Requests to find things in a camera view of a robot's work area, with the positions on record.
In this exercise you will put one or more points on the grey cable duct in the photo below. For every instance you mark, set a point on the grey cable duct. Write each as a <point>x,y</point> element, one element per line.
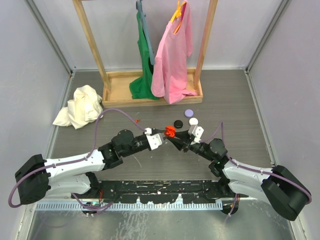
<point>176,206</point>

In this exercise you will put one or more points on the orange earbud case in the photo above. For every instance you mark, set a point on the orange earbud case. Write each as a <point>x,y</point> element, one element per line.
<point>170,131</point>

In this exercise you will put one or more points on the cream white cloth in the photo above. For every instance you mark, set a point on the cream white cloth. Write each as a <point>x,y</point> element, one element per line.
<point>84,108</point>

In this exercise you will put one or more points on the wooden clothes rack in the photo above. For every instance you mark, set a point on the wooden clothes rack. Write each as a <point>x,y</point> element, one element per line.
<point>116,91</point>

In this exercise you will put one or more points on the green shirt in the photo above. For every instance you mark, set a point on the green shirt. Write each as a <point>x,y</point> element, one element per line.
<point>140,88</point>

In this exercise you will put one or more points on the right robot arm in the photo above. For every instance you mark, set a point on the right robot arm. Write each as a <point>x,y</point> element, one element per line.
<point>276,186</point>

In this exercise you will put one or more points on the white earbud case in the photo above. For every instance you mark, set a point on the white earbud case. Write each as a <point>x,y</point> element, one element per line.
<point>193,121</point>

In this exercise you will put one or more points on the black earbud case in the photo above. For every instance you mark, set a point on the black earbud case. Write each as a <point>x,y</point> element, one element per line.
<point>178,124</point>

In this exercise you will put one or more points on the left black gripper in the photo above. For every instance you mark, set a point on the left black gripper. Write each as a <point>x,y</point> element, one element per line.
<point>155,131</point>

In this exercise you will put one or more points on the yellow hanger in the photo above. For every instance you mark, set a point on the yellow hanger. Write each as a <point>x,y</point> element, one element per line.
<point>177,14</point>

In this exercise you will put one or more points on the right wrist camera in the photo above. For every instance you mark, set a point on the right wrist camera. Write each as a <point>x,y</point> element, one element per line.
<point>195,132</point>

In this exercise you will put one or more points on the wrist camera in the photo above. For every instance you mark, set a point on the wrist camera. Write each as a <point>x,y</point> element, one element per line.
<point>195,132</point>
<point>153,138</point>

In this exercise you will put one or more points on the grey-blue hanger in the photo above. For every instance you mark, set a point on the grey-blue hanger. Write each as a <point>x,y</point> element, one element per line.
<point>139,8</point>

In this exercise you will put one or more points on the pink t-shirt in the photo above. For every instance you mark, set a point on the pink t-shirt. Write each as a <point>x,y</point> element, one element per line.
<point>170,77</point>

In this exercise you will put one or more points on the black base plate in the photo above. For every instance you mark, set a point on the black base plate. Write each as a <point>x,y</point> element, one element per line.
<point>159,191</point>

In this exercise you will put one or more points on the purple earbud case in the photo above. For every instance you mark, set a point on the purple earbud case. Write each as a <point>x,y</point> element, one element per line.
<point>188,113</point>

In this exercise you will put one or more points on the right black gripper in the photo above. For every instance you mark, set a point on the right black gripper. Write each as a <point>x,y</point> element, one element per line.
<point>185,137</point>

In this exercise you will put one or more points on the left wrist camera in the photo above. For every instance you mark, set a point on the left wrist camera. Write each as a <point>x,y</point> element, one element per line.
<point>153,138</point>

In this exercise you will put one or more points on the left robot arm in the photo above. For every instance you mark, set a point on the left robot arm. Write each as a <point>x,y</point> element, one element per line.
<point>36,178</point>

